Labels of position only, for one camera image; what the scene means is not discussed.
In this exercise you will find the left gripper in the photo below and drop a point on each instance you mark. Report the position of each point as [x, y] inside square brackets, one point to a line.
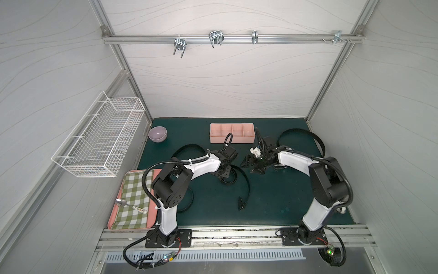
[225, 172]

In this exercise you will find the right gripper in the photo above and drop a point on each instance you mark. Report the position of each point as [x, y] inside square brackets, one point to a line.
[259, 162]

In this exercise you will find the pink divided storage box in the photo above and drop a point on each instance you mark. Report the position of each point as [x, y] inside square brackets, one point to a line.
[242, 132]

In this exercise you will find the long black belt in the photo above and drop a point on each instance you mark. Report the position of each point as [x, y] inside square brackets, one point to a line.
[236, 177]

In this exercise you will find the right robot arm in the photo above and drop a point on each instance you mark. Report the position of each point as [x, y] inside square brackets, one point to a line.
[331, 188]

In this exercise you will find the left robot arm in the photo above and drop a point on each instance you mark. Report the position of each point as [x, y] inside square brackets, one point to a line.
[173, 181]

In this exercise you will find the purple bowl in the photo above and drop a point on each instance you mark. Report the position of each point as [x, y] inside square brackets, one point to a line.
[158, 134]

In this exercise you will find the metal hook clamp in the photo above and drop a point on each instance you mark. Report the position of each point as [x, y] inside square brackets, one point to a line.
[180, 44]
[254, 37]
[216, 38]
[337, 38]

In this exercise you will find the green checked cloth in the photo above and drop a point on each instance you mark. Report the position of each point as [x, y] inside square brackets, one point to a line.
[133, 198]

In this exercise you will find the pink tray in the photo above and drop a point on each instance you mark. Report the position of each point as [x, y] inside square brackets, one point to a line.
[114, 215]

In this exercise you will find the white ribbed cup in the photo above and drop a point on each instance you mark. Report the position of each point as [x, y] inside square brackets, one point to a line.
[341, 210]

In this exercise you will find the white vent strip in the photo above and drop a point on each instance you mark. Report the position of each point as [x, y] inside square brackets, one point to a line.
[212, 255]

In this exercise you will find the metal spoon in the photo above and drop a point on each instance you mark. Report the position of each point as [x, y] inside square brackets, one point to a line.
[123, 203]

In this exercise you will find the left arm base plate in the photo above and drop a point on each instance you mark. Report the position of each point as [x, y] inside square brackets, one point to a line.
[177, 238]

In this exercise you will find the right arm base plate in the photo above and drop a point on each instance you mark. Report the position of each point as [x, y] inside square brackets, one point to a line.
[291, 237]

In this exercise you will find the white wire basket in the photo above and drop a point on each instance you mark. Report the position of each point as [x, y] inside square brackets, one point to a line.
[98, 144]

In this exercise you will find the front aluminium frame rail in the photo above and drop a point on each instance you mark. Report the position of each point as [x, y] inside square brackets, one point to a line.
[255, 237]

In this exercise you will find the horizontal aluminium rail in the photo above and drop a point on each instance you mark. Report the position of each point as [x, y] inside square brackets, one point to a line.
[237, 39]

